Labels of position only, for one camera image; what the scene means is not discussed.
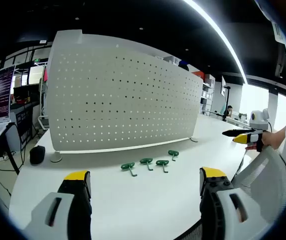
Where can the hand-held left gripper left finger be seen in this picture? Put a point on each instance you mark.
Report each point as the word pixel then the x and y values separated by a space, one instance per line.
pixel 75 212

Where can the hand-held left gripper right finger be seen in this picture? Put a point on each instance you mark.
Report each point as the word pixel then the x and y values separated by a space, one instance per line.
pixel 215 212

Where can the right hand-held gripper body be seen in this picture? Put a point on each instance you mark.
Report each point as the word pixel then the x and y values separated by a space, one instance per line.
pixel 259 120

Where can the green hook assembly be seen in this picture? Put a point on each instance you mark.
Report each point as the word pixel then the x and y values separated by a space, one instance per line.
pixel 162 162
pixel 127 165
pixel 146 160
pixel 173 152

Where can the white perforated mounting plate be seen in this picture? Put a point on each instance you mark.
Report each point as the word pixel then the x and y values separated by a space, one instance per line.
pixel 122 105

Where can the person's right hand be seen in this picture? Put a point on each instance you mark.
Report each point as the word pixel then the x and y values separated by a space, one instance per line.
pixel 270 140

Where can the black tripod with monitor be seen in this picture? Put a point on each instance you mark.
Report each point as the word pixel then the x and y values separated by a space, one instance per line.
pixel 227 105

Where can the black laptop stand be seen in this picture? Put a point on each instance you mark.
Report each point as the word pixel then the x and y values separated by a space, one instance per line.
pixel 14 165

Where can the white worn device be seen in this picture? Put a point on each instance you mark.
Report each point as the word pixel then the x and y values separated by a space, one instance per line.
pixel 278 32

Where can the white ceiling light strip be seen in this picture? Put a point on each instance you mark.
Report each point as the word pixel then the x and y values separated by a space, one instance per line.
pixel 223 35

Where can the black equipment rack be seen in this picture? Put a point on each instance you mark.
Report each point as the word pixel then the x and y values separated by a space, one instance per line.
pixel 22 117

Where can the pink cloth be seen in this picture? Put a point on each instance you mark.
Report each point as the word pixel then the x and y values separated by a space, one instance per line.
pixel 45 74

